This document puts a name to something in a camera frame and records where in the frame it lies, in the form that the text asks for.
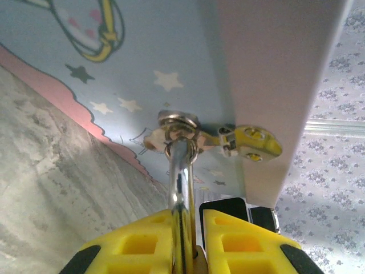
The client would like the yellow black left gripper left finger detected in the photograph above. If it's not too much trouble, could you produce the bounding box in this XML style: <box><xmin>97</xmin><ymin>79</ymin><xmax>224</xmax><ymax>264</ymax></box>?
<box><xmin>58</xmin><ymin>209</ymin><xmax>175</xmax><ymax>274</ymax></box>

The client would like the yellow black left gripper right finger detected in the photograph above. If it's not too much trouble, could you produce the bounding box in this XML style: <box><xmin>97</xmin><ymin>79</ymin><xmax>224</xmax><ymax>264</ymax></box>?
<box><xmin>198</xmin><ymin>209</ymin><xmax>326</xmax><ymax>274</ymax></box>

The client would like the chrome door handle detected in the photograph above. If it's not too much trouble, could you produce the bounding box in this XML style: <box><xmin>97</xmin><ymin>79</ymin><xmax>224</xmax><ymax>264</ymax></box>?
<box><xmin>164</xmin><ymin>138</ymin><xmax>207</xmax><ymax>274</ymax></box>

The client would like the metal hasp latch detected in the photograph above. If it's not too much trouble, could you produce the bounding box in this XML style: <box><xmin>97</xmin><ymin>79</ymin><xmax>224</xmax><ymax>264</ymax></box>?
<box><xmin>141</xmin><ymin>109</ymin><xmax>283</xmax><ymax>164</ymax></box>

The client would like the light blue cartoon tin box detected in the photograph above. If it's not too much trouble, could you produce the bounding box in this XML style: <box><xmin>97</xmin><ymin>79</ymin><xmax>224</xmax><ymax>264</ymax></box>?
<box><xmin>0</xmin><ymin>0</ymin><xmax>355</xmax><ymax>209</ymax></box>

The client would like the aluminium corner post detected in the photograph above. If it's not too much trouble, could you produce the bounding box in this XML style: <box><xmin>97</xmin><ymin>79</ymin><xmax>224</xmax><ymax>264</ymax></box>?
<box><xmin>303</xmin><ymin>119</ymin><xmax>365</xmax><ymax>137</ymax></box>

